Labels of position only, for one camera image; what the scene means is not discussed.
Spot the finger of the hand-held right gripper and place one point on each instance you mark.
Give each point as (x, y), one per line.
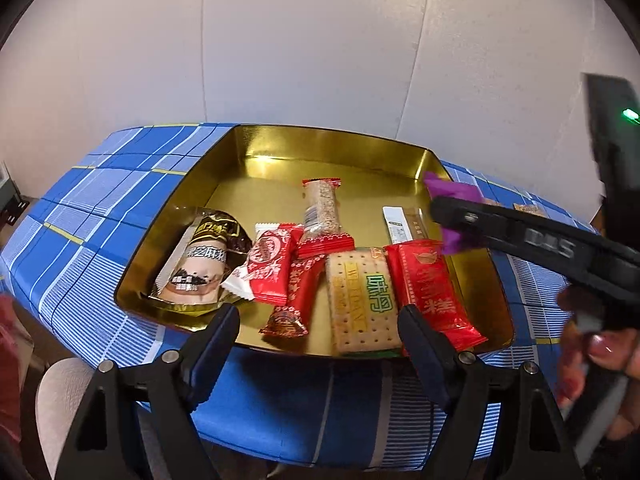
(510, 227)

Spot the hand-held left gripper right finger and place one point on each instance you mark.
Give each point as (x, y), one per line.
(425, 350)

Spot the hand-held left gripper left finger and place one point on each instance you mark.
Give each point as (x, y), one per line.
(215, 347)

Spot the large red snack packet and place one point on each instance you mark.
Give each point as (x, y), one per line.
(430, 285)

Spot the purple snack packet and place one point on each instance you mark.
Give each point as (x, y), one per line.
(452, 189)

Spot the cracker packet with green end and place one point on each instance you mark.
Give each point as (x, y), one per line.
(360, 300)

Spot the small dark red packet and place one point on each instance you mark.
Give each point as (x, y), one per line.
(295, 300)

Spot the red and white snack packet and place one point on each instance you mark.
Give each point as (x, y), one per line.
(267, 270)

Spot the clear sesame bar packet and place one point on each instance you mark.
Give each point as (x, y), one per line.
(322, 215)

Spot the gold tin box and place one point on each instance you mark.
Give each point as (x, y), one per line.
(300, 160)

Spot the person's right hand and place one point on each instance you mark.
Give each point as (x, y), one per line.
(607, 350)

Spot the black sesame bread packet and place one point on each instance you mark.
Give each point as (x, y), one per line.
(200, 260)

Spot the blue plaid tablecloth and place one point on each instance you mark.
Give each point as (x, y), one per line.
(350, 410)

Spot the white and brown sachet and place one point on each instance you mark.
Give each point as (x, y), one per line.
(405, 227)

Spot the white chair seat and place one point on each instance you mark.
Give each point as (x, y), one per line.
(62, 410)

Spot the red cloth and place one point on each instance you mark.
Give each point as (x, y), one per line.
(11, 360)

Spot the black metal frame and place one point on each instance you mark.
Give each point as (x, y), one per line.
(12, 210)

